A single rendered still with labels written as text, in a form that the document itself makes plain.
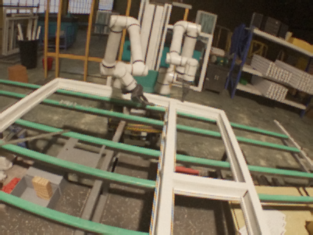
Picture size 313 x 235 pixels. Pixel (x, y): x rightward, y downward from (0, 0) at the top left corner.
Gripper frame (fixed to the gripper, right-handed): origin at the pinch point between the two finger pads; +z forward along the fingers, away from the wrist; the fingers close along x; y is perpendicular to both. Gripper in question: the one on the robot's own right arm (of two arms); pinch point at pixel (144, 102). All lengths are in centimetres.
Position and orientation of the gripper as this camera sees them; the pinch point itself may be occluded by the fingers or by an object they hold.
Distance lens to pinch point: 148.1
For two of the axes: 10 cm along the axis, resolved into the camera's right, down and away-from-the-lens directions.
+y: 8.7, -1.8, -4.7
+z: 4.8, 5.8, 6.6
